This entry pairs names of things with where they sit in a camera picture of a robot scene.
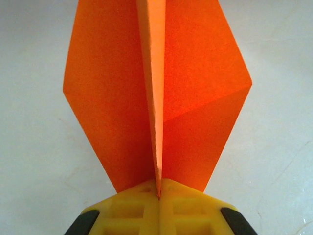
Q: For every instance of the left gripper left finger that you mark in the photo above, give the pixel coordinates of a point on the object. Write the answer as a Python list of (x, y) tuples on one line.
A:
[(127, 213)]

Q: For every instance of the orange square paper sheet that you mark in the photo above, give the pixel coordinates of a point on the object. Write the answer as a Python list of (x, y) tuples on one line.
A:
[(195, 85)]

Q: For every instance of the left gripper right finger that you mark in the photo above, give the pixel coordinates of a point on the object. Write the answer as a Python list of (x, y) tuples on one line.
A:
[(195, 213)]

